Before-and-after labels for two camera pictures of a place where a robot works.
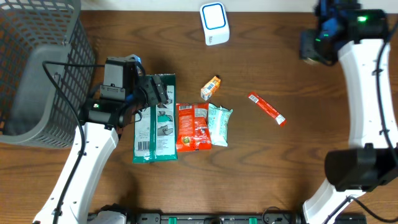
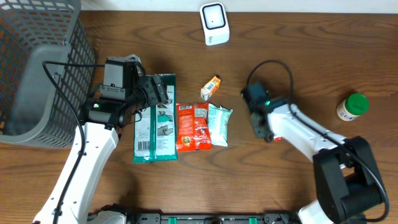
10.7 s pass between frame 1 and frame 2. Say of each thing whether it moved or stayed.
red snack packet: stayed
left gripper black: stayed
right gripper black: moved
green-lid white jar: moved
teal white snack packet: stayed
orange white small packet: stayed
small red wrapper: moved
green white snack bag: stayed
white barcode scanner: stayed
